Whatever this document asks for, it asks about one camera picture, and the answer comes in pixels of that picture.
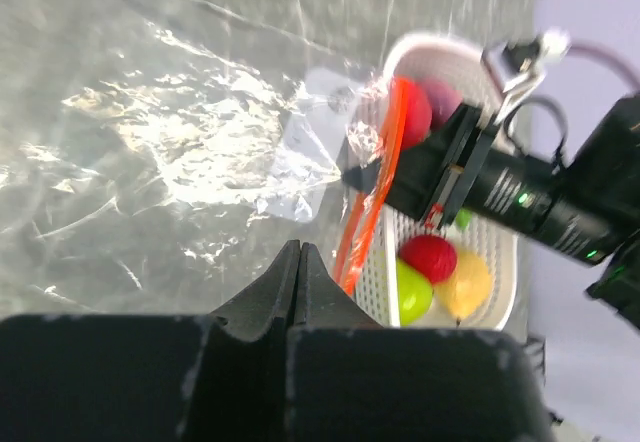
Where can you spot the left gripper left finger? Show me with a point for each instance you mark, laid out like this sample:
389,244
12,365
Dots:
250,314

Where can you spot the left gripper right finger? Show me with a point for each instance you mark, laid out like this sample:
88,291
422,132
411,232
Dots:
320,302

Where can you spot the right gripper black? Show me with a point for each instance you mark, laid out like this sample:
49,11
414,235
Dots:
588,210

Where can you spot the red apple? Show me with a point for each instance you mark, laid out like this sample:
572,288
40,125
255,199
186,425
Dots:
418,115

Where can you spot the red strawberry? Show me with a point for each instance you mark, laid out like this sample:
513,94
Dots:
432,256

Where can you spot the purple onion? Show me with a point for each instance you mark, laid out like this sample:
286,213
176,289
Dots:
444,100

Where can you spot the clear zip top bag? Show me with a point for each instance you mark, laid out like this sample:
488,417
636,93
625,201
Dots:
147,169

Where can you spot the white plastic basket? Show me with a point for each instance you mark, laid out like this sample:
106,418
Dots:
420,55

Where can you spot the green pear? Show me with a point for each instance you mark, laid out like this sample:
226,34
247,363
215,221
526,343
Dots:
415,293

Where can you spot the green cucumber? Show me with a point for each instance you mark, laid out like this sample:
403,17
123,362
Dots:
463,219

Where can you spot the yellow lemon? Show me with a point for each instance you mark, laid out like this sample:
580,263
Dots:
468,288

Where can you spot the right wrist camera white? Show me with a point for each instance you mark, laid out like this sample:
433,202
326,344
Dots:
517,68

